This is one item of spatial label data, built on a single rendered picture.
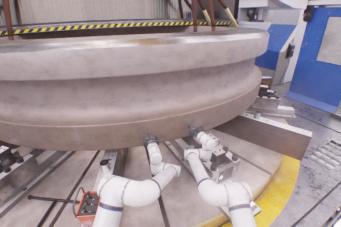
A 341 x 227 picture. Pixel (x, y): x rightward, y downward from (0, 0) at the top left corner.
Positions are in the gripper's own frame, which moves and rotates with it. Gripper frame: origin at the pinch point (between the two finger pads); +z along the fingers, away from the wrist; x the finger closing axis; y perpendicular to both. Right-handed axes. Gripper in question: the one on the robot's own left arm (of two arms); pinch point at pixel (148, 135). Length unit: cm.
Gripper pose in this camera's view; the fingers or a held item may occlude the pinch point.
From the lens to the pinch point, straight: 162.2
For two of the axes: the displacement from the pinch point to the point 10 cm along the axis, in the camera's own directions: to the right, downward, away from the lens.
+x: -9.6, 1.4, -2.4
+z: -2.8, -4.4, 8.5
